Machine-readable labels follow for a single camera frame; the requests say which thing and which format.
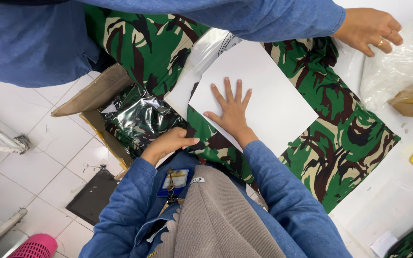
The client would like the person's left hand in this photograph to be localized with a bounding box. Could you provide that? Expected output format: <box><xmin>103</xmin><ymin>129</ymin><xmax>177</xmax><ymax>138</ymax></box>
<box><xmin>140</xmin><ymin>127</ymin><xmax>201</xmax><ymax>166</ymax></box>

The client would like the person's right hand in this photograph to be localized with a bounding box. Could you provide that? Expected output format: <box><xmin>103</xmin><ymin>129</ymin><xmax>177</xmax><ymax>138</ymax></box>
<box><xmin>203</xmin><ymin>77</ymin><xmax>259</xmax><ymax>148</ymax></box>

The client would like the white cardboard sheet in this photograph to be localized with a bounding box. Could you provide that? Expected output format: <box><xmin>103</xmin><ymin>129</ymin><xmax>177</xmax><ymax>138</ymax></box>
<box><xmin>188</xmin><ymin>40</ymin><xmax>319</xmax><ymax>157</ymax></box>

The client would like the camouflage fabric garment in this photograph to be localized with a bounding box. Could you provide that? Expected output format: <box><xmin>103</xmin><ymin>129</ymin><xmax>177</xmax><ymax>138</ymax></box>
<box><xmin>84</xmin><ymin>4</ymin><xmax>401</xmax><ymax>214</ymax></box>

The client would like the blue ID badge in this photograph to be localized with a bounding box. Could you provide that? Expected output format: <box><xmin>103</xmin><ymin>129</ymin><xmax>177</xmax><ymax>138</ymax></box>
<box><xmin>157</xmin><ymin>167</ymin><xmax>193</xmax><ymax>198</ymax></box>

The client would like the bagged camouflage garment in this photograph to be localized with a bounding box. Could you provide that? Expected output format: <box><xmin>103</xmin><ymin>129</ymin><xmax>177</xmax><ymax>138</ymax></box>
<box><xmin>100</xmin><ymin>84</ymin><xmax>188</xmax><ymax>159</ymax></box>

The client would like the metal key clip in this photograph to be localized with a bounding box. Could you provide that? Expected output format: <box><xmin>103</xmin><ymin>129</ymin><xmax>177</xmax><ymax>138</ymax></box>
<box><xmin>158</xmin><ymin>167</ymin><xmax>185</xmax><ymax>216</ymax></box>

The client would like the clear plastic garment bag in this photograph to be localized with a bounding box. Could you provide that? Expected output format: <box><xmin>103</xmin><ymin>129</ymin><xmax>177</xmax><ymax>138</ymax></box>
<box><xmin>163</xmin><ymin>28</ymin><xmax>244</xmax><ymax>120</ymax></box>

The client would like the black floor plate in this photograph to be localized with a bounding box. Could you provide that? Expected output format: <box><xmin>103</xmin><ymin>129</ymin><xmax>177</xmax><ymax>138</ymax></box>
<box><xmin>65</xmin><ymin>168</ymin><xmax>120</xmax><ymax>226</ymax></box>

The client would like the beige knitted scarf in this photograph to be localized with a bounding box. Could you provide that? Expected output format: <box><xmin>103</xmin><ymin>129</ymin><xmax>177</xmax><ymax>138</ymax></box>
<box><xmin>152</xmin><ymin>164</ymin><xmax>287</xmax><ymax>258</ymax></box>

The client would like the pink plastic basket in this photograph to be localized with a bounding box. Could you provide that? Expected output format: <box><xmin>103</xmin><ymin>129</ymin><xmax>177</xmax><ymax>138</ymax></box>
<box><xmin>7</xmin><ymin>233</ymin><xmax>59</xmax><ymax>258</ymax></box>

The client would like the heap of clear plastic bags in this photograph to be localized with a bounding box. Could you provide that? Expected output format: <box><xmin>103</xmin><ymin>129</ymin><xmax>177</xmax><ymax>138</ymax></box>
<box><xmin>359</xmin><ymin>14</ymin><xmax>413</xmax><ymax>112</ymax></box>

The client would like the white metal bar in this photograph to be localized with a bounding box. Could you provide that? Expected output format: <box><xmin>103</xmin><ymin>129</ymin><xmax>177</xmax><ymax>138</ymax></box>
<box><xmin>0</xmin><ymin>207</ymin><xmax>28</xmax><ymax>256</ymax></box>

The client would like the small white paper slip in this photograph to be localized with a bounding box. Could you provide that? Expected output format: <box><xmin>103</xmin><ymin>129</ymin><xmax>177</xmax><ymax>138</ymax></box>
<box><xmin>370</xmin><ymin>230</ymin><xmax>399</xmax><ymax>258</ymax></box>

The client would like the white metal frame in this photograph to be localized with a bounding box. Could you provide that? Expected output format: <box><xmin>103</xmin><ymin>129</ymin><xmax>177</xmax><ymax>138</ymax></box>
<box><xmin>0</xmin><ymin>114</ymin><xmax>30</xmax><ymax>155</ymax></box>

